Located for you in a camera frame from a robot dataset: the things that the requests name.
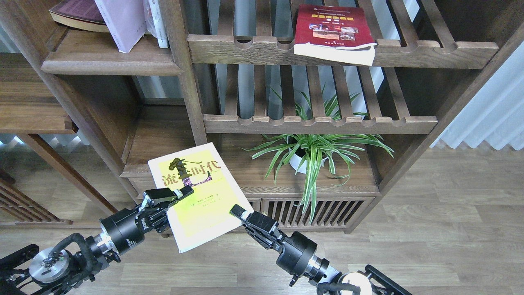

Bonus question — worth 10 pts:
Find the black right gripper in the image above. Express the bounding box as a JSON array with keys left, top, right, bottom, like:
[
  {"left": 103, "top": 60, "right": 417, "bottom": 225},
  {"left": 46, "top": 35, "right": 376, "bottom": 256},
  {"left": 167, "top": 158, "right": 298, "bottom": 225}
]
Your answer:
[{"left": 230, "top": 204, "right": 317, "bottom": 276}]

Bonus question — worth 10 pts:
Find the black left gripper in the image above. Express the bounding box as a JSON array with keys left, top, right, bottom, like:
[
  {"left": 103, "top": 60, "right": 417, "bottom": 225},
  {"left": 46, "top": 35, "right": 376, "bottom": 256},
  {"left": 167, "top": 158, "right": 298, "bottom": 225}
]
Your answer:
[{"left": 99, "top": 186, "right": 194, "bottom": 255}]

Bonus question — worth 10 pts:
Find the yellow-green paperback book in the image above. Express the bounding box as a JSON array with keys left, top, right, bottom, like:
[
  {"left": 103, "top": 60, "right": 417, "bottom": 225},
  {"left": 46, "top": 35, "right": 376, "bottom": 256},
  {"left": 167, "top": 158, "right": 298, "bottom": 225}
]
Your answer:
[{"left": 148, "top": 143, "right": 254, "bottom": 253}]

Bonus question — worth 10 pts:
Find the white and purple book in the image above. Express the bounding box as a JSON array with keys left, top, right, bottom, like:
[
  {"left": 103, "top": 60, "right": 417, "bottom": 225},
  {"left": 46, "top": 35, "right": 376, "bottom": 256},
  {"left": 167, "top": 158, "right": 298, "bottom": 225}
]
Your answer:
[{"left": 95, "top": 0, "right": 147, "bottom": 53}]

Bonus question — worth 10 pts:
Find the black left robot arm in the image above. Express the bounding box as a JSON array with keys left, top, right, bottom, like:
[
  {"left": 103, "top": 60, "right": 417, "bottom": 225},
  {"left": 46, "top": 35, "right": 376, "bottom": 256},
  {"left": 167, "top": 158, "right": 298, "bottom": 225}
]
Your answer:
[{"left": 1, "top": 186, "right": 193, "bottom": 295}]

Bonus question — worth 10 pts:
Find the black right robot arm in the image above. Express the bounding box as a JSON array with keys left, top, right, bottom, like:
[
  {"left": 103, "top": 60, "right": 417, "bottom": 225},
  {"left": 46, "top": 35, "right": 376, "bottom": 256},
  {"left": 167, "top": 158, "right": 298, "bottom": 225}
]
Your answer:
[{"left": 230, "top": 204, "right": 410, "bottom": 295}]

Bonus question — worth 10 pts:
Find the green spider plant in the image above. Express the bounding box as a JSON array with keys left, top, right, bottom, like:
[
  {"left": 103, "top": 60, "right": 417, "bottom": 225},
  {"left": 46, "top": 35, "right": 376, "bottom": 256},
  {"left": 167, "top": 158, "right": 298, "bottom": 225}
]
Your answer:
[{"left": 246, "top": 84, "right": 395, "bottom": 224}]

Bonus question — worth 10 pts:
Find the dark wooden bookshelf unit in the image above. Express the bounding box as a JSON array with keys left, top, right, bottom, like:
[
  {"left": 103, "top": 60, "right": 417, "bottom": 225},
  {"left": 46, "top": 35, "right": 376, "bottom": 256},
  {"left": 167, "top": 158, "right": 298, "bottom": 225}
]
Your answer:
[{"left": 1, "top": 0, "right": 523, "bottom": 233}]

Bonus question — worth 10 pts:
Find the white book in plastic wrap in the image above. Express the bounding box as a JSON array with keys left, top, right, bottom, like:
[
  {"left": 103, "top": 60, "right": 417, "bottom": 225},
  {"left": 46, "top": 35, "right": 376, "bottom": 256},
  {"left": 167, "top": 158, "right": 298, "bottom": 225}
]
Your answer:
[{"left": 143, "top": 0, "right": 169, "bottom": 48}]

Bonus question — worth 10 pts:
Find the maroon book with cream pages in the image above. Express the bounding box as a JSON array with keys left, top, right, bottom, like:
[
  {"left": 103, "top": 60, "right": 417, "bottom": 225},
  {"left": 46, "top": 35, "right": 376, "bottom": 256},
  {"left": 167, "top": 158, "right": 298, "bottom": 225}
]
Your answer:
[{"left": 49, "top": 0, "right": 110, "bottom": 32}]

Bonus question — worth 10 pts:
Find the red paperback book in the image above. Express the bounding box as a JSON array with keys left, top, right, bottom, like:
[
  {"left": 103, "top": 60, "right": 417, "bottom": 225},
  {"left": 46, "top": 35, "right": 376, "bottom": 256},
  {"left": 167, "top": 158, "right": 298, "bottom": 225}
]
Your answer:
[{"left": 293, "top": 4, "right": 377, "bottom": 66}]

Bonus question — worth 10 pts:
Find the white pleated curtain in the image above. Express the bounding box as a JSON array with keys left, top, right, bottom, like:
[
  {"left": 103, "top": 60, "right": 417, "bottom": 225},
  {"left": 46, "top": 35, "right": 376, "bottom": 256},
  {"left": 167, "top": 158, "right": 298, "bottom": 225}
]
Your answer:
[{"left": 431, "top": 44, "right": 524, "bottom": 150}]

